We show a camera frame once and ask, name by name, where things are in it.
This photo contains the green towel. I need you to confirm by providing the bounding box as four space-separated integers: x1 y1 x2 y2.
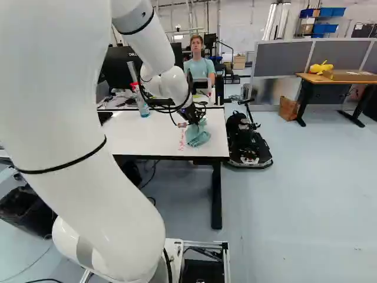
184 117 213 149

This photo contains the brown paper bag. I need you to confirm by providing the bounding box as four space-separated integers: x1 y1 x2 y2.
279 96 300 121

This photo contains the yellow plush toy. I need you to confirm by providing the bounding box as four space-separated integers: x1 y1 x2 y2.
309 60 335 77

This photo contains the person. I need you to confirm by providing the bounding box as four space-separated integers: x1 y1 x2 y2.
183 34 217 98

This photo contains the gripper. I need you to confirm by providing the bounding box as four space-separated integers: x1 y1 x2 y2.
177 101 207 129

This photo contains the wooden desk with black legs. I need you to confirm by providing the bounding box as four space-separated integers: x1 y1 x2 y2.
295 70 377 128

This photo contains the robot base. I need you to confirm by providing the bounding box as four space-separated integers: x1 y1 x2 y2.
78 237 231 283

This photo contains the black computer monitor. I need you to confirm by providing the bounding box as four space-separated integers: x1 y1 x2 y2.
98 44 144 91

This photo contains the white desk with clutter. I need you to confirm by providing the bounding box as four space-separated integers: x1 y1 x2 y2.
97 87 226 112

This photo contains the white table with black legs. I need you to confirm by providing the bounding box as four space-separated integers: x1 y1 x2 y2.
98 107 231 231

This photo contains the grey partition wall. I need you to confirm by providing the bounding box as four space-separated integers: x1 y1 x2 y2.
252 39 377 112

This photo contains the clear spray bottle red nozzle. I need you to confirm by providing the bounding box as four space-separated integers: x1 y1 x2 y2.
127 61 151 119

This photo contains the black wheeled floor platform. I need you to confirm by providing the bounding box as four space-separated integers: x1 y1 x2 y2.
224 98 274 170

